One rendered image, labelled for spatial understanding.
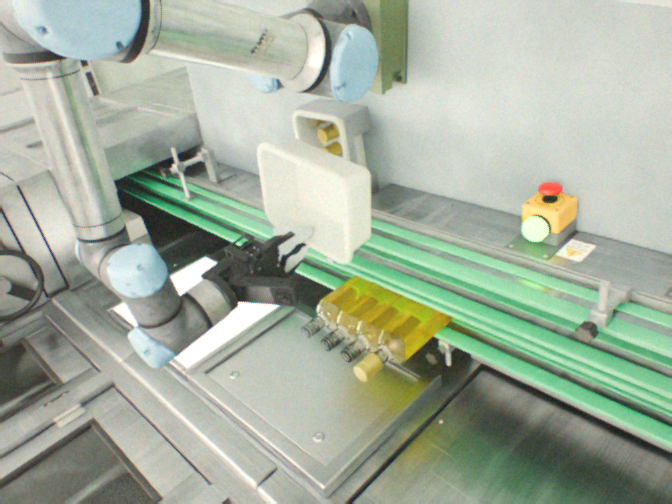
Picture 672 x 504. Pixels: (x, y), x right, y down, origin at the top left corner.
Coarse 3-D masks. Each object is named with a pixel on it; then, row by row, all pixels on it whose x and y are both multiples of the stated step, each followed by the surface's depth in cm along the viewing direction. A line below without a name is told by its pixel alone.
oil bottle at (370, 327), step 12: (396, 300) 115; (408, 300) 114; (372, 312) 113; (384, 312) 112; (396, 312) 112; (360, 324) 111; (372, 324) 110; (384, 324) 109; (360, 336) 109; (372, 336) 108; (372, 348) 109
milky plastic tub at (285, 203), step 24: (264, 144) 97; (288, 144) 99; (264, 168) 101; (288, 168) 105; (312, 168) 90; (336, 168) 91; (360, 168) 91; (264, 192) 104; (288, 192) 107; (312, 192) 106; (336, 192) 100; (360, 192) 91; (288, 216) 107; (312, 216) 107; (336, 216) 104; (360, 216) 94; (312, 240) 101; (336, 240) 100; (360, 240) 97
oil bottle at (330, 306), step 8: (352, 280) 123; (360, 280) 123; (344, 288) 121; (352, 288) 121; (360, 288) 120; (368, 288) 121; (328, 296) 119; (336, 296) 119; (344, 296) 118; (352, 296) 118; (320, 304) 118; (328, 304) 117; (336, 304) 117; (344, 304) 117; (320, 312) 117; (328, 312) 116; (336, 312) 116; (328, 320) 116
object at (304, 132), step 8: (296, 112) 132; (304, 112) 130; (312, 112) 129; (296, 120) 135; (304, 120) 136; (328, 120) 125; (336, 120) 123; (296, 128) 135; (304, 128) 137; (312, 128) 138; (320, 128) 140; (344, 128) 124; (296, 136) 137; (304, 136) 138; (312, 136) 139; (344, 136) 124; (312, 144) 140; (320, 144) 141; (328, 144) 141; (344, 144) 125; (344, 152) 127
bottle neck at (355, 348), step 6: (354, 342) 108; (360, 342) 108; (366, 342) 109; (348, 348) 107; (354, 348) 107; (360, 348) 108; (366, 348) 109; (342, 354) 108; (348, 354) 106; (354, 354) 107; (348, 360) 107
